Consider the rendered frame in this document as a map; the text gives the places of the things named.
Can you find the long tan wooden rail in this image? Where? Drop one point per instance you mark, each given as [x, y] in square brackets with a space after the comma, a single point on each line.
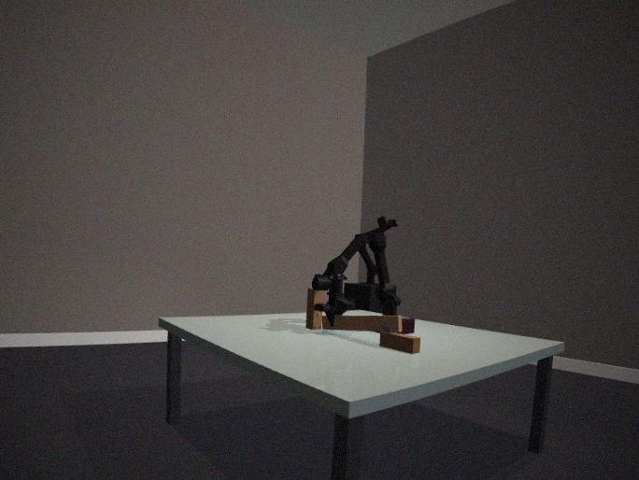
[362, 323]

